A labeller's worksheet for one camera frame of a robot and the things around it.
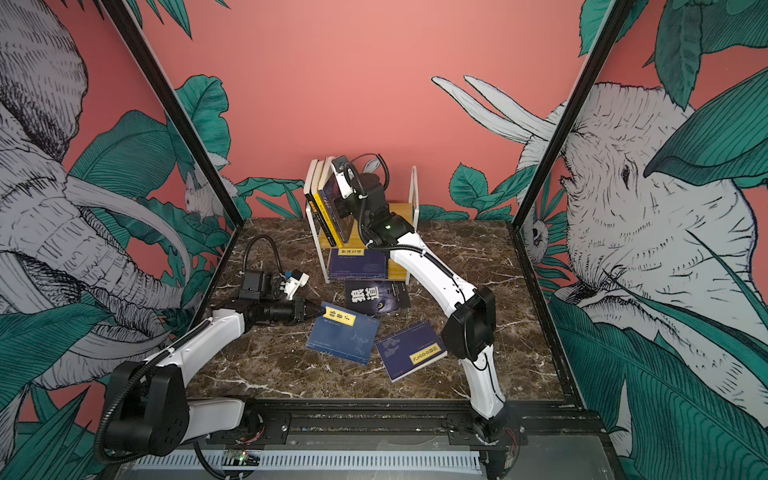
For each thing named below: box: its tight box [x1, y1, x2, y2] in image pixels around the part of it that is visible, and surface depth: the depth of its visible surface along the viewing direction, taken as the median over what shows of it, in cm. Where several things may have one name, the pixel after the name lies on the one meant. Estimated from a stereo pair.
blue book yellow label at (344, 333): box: [307, 301, 380, 365], surface depth 85 cm
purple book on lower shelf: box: [329, 248, 389, 280], surface depth 103 cm
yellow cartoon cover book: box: [311, 160, 343, 249], surface depth 78 cm
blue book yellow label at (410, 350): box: [375, 321, 448, 383], surface depth 88 cm
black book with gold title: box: [304, 159, 336, 248], surface depth 76 cm
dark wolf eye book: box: [345, 280, 411, 315], surface depth 100 cm
